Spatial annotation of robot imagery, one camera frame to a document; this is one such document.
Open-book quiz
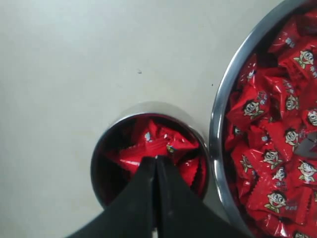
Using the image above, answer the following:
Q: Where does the silver metal cup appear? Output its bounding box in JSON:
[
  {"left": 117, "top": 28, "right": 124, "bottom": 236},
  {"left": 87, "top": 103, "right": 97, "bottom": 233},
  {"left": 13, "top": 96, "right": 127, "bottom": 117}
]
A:
[{"left": 91, "top": 102, "right": 210, "bottom": 208}]

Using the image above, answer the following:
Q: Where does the steel bowl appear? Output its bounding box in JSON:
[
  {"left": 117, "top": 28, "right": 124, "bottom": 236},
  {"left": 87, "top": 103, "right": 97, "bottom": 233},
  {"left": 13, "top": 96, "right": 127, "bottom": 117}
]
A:
[{"left": 209, "top": 0, "right": 317, "bottom": 238}]

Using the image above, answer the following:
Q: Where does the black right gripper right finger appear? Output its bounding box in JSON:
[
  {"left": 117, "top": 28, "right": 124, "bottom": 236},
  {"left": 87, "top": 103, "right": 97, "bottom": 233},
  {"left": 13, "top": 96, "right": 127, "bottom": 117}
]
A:
[{"left": 156, "top": 156, "right": 249, "bottom": 238}]

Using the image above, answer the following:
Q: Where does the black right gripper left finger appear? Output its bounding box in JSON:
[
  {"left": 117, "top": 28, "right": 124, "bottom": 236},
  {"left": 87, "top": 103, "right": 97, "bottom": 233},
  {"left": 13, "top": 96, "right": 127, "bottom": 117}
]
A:
[{"left": 69, "top": 157, "right": 156, "bottom": 238}]

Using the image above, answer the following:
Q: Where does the red candy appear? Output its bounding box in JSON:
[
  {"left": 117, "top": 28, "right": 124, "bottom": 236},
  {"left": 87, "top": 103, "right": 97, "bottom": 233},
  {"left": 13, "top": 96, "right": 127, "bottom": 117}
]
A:
[
  {"left": 105, "top": 118, "right": 207, "bottom": 194},
  {"left": 226, "top": 85, "right": 270, "bottom": 130},
  {"left": 246, "top": 176, "right": 312, "bottom": 225}
]

